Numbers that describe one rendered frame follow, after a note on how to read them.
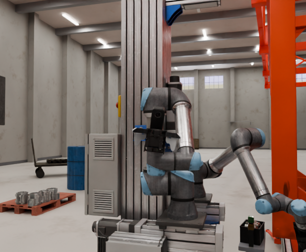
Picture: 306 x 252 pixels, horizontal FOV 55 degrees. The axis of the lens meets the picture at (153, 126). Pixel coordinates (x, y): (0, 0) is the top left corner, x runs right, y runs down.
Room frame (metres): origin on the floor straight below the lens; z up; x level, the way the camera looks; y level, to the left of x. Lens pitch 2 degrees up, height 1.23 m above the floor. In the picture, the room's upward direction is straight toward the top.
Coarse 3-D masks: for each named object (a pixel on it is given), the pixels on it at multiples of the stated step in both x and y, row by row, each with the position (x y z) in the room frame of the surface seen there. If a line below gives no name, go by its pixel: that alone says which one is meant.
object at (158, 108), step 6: (156, 108) 1.01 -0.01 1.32; (162, 108) 1.01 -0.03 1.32; (156, 114) 1.01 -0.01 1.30; (162, 114) 1.02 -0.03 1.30; (150, 120) 1.03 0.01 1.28; (156, 120) 1.03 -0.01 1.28; (162, 120) 1.03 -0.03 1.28; (150, 126) 1.04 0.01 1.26; (156, 126) 1.04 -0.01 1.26; (162, 126) 1.04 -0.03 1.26
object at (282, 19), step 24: (288, 0) 1.97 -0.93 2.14; (288, 24) 1.97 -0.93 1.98; (288, 48) 1.97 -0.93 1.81; (288, 72) 1.97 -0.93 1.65; (288, 96) 1.98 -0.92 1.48; (288, 120) 1.98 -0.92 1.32; (288, 144) 1.98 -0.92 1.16; (288, 168) 1.98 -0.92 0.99; (288, 192) 1.98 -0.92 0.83; (288, 216) 1.97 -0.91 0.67
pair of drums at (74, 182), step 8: (72, 152) 6.36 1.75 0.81; (80, 152) 6.34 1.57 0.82; (72, 160) 6.36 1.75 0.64; (80, 160) 6.34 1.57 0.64; (72, 168) 6.36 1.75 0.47; (80, 168) 6.34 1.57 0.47; (72, 176) 6.36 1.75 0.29; (80, 176) 6.34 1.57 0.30; (72, 184) 6.36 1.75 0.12; (80, 184) 6.34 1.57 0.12
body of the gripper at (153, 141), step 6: (156, 132) 0.99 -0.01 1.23; (150, 138) 0.99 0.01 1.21; (156, 138) 0.99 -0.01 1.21; (162, 138) 0.99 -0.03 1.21; (144, 144) 1.01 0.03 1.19; (150, 144) 0.99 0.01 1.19; (156, 144) 0.99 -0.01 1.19; (162, 144) 1.02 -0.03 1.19; (144, 150) 1.01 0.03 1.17; (150, 150) 0.99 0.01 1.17; (156, 150) 0.99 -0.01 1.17
